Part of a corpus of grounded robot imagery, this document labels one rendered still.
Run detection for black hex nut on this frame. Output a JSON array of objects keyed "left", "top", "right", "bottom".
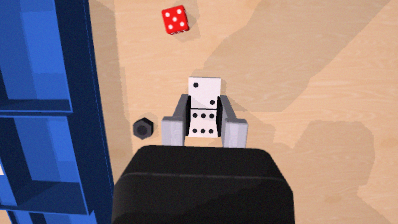
[{"left": 133, "top": 117, "right": 154, "bottom": 140}]

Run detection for blue three-compartment bin rack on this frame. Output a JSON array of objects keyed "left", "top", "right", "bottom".
[{"left": 0, "top": 0, "right": 114, "bottom": 224}]

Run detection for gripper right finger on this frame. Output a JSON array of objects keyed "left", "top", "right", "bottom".
[{"left": 216, "top": 95, "right": 248, "bottom": 148}]

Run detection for red die with white pips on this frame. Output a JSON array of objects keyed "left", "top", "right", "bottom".
[{"left": 162, "top": 5, "right": 190, "bottom": 35}]

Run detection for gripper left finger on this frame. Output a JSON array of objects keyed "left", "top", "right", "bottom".
[{"left": 161, "top": 94, "right": 191, "bottom": 146}]

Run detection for white domino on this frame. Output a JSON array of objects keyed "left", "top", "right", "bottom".
[{"left": 188, "top": 76, "right": 221, "bottom": 138}]

